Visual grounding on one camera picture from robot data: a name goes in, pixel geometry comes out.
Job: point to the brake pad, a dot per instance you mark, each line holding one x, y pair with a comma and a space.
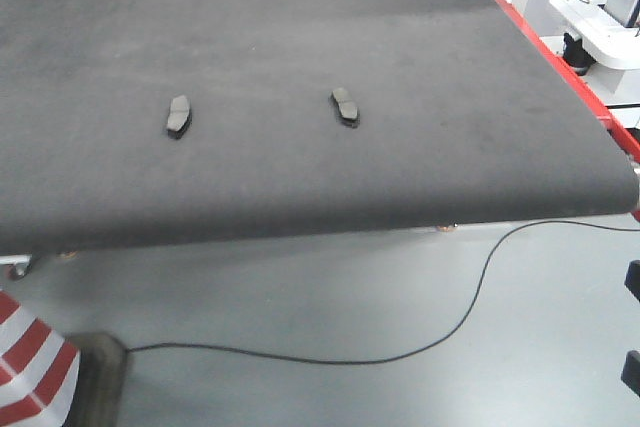
179, 117
346, 110

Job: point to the white machine beside conveyor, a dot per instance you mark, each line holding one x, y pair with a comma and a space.
599, 40

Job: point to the near red white traffic cone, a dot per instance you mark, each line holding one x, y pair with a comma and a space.
51, 379

